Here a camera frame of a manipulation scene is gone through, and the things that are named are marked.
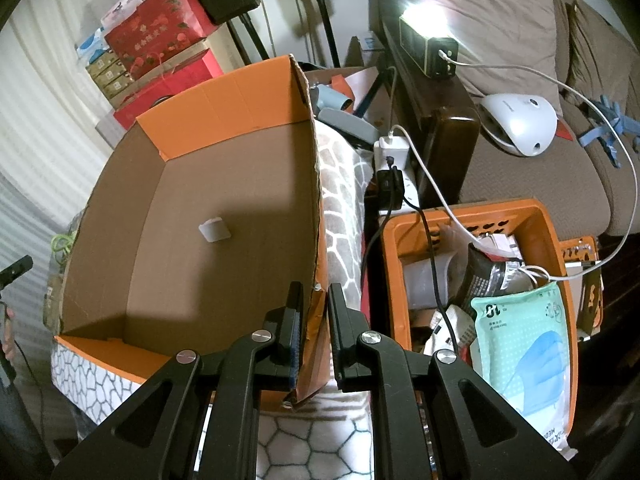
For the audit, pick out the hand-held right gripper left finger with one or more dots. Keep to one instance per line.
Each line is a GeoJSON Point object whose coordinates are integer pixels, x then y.
{"type": "Point", "coordinates": [296, 341]}

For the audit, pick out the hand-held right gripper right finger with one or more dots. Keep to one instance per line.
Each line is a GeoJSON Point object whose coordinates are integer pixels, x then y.
{"type": "Point", "coordinates": [340, 350]}

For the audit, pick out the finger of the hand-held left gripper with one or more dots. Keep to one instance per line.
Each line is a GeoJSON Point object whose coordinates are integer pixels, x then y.
{"type": "Point", "coordinates": [15, 271]}

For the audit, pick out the orange cardboard box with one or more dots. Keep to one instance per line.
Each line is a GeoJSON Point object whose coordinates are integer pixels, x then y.
{"type": "Point", "coordinates": [175, 270]}

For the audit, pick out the translucent plastic container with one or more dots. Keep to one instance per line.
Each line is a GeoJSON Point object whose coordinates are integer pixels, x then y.
{"type": "Point", "coordinates": [425, 280]}

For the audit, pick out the white snack packet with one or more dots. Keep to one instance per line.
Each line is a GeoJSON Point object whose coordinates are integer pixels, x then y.
{"type": "Point", "coordinates": [450, 330]}

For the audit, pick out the small white plastic piece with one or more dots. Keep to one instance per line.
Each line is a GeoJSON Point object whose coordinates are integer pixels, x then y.
{"type": "Point", "coordinates": [216, 229]}

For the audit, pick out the dark snack packet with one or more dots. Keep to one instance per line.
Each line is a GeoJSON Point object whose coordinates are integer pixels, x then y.
{"type": "Point", "coordinates": [482, 275]}

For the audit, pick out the black plug charger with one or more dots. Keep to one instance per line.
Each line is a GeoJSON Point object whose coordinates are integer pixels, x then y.
{"type": "Point", "coordinates": [390, 187]}

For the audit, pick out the white power strip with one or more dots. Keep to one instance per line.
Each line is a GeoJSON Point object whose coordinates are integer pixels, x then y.
{"type": "Point", "coordinates": [412, 190]}

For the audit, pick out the green face mask pack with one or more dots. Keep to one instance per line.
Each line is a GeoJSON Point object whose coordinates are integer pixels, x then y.
{"type": "Point", "coordinates": [520, 340]}

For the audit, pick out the white curtain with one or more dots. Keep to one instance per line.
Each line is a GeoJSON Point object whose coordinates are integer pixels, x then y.
{"type": "Point", "coordinates": [40, 85]}

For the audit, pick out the white plug charger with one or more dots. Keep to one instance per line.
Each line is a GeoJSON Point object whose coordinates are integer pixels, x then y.
{"type": "Point", "coordinates": [395, 146]}

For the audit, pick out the stack of gold boxes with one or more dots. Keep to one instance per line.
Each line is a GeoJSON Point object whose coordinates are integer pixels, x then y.
{"type": "Point", "coordinates": [107, 77]}

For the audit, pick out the grey plastic case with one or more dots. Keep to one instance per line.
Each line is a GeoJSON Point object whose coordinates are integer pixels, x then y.
{"type": "Point", "coordinates": [350, 125]}

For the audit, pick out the dark wooden armrest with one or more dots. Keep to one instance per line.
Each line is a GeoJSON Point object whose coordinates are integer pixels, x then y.
{"type": "Point", "coordinates": [445, 150]}

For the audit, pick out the blue white tissue pack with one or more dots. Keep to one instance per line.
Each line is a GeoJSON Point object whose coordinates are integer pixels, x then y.
{"type": "Point", "coordinates": [92, 42]}

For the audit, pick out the light blue hair dryer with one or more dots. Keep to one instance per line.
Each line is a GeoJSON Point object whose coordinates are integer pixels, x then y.
{"type": "Point", "coordinates": [330, 97]}

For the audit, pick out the plain red gift box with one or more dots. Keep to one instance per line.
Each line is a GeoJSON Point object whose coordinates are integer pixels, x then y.
{"type": "Point", "coordinates": [185, 77]}

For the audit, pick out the red paper packet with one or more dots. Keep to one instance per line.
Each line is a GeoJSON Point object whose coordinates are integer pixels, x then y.
{"type": "Point", "coordinates": [342, 87]}

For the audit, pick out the brown sofa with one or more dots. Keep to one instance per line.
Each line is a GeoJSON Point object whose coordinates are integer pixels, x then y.
{"type": "Point", "coordinates": [540, 180]}

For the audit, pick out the open brown carton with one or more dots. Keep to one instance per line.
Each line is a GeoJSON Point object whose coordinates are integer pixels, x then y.
{"type": "Point", "coordinates": [320, 76]}

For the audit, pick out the white pink tissue pack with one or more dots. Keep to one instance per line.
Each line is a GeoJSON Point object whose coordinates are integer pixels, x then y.
{"type": "Point", "coordinates": [125, 7]}

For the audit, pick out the red printed gift box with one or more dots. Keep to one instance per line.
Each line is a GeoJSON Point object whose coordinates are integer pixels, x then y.
{"type": "Point", "coordinates": [160, 25]}

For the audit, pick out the white handheld vacuum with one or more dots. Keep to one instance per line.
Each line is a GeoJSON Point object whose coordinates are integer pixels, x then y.
{"type": "Point", "coordinates": [525, 120]}

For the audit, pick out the white blue carton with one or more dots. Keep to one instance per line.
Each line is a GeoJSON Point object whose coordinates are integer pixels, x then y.
{"type": "Point", "coordinates": [367, 50]}

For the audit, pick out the black portable lamp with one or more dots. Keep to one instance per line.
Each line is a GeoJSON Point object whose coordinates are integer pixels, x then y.
{"type": "Point", "coordinates": [435, 60]}

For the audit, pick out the black speaker tripod stand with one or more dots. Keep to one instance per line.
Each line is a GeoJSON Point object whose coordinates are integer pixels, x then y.
{"type": "Point", "coordinates": [256, 37]}

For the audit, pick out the red cloth piece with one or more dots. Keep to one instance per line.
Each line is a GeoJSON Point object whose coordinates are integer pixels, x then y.
{"type": "Point", "coordinates": [565, 132]}

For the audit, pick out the black speaker pole stand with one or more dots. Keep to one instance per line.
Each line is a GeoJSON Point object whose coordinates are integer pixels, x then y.
{"type": "Point", "coordinates": [325, 25]}

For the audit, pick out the beige pillow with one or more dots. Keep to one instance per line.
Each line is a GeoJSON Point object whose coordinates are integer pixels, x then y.
{"type": "Point", "coordinates": [500, 15]}

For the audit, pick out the brown pillow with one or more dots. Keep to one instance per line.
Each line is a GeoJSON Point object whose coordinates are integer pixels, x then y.
{"type": "Point", "coordinates": [600, 55]}

